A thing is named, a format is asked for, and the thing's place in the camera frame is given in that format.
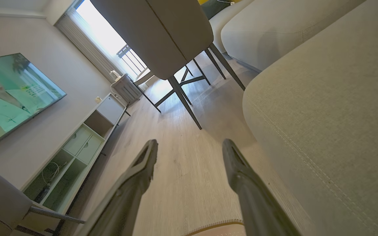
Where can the white kettle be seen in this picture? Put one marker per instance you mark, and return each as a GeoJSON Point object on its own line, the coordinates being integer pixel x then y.
{"type": "Point", "coordinates": [114, 75]}

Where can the balcony railing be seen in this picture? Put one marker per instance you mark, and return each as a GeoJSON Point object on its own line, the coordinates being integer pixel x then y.
{"type": "Point", "coordinates": [131, 59]}

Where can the grey pleated curtain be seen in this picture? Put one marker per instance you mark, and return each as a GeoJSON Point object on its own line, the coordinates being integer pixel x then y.
{"type": "Point", "coordinates": [84, 42]}

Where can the large beige fabric sofa section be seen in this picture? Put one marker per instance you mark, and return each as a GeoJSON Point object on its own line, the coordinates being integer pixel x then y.
{"type": "Point", "coordinates": [333, 131]}

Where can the dark green pillow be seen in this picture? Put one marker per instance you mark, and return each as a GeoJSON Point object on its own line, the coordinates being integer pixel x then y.
{"type": "Point", "coordinates": [212, 8]}

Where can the white low TV cabinet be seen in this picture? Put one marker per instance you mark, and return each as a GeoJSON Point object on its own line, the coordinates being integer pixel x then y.
{"type": "Point", "coordinates": [77, 144]}

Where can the flat screen television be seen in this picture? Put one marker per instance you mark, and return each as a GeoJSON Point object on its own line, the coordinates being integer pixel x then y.
{"type": "Point", "coordinates": [11, 98]}

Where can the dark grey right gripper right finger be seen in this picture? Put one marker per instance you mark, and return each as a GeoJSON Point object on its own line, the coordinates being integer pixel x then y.
{"type": "Point", "coordinates": [258, 203]}

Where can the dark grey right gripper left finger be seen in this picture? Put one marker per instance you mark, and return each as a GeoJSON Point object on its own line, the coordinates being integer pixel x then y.
{"type": "Point", "coordinates": [126, 196]}

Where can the grey ribbed side cabinet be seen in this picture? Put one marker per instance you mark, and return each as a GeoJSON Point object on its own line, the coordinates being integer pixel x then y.
{"type": "Point", "coordinates": [126, 90]}

